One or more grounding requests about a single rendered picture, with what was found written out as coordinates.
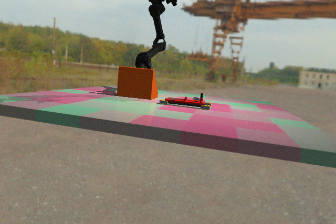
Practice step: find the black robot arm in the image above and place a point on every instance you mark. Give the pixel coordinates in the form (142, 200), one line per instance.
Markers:
(143, 59)

